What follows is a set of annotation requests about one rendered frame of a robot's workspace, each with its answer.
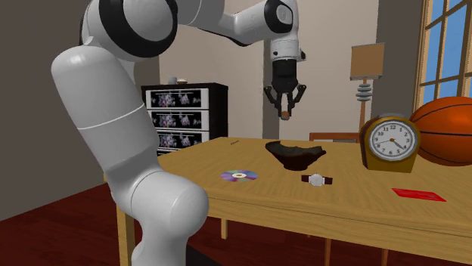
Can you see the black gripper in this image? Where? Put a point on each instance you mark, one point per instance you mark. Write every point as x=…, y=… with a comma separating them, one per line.
x=284, y=75

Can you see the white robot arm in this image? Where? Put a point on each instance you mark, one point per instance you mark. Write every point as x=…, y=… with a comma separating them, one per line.
x=110, y=121

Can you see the dark brown jagged bowl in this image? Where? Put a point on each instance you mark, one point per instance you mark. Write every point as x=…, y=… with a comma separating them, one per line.
x=295, y=156

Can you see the small dark pen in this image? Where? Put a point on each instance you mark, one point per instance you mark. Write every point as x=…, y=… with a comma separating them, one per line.
x=234, y=142

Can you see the black floral chest of drawers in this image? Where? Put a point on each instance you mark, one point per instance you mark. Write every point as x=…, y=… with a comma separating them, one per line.
x=217, y=110

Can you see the brown shade floor lamp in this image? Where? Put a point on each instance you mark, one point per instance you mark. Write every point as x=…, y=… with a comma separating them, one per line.
x=367, y=60

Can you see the iridescent compact disc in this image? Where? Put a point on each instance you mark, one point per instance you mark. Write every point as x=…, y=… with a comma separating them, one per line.
x=239, y=176

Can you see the light wooden table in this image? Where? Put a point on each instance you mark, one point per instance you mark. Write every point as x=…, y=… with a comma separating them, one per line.
x=280, y=199

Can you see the yellow wooden table clock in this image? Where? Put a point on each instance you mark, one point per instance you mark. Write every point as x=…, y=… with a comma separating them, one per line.
x=391, y=147

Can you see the flat red card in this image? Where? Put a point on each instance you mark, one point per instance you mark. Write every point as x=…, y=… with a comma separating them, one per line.
x=418, y=194

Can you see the orange basketball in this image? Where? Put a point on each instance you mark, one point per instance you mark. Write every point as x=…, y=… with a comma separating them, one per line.
x=448, y=129

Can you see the wooden frame window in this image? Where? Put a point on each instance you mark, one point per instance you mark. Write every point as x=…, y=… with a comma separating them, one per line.
x=439, y=51

